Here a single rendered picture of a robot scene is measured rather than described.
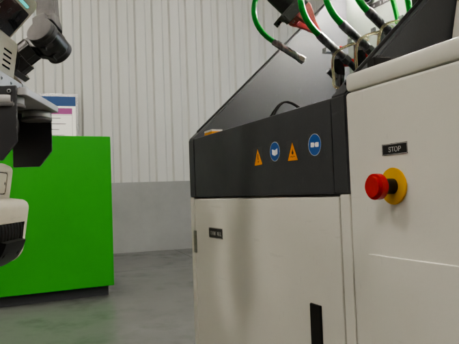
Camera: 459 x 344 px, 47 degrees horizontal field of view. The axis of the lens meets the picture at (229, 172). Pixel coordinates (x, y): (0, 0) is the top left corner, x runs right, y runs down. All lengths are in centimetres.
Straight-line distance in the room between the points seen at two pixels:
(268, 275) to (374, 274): 33
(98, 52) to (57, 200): 393
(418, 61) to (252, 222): 54
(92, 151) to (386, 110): 374
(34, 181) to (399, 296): 374
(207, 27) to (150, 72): 114
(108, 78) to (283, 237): 687
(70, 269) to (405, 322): 376
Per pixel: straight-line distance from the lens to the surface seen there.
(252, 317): 117
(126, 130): 767
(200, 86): 803
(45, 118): 141
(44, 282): 436
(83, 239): 436
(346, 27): 113
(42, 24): 156
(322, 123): 90
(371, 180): 74
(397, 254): 77
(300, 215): 96
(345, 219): 86
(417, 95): 74
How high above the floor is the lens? 80
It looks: 2 degrees up
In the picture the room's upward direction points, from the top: 2 degrees counter-clockwise
